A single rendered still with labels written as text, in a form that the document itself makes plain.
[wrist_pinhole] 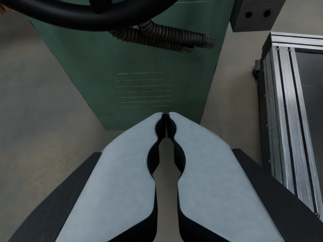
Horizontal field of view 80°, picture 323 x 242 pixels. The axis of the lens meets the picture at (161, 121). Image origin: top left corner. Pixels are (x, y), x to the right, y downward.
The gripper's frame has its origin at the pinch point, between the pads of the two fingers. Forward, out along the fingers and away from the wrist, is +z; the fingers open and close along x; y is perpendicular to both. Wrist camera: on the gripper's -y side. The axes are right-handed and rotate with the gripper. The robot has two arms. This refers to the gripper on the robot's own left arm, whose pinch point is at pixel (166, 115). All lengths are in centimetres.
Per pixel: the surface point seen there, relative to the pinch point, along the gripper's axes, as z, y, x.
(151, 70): 45.0, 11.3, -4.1
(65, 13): 14.4, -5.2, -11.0
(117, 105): 54, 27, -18
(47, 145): 59, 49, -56
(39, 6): 13.9, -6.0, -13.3
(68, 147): 58, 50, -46
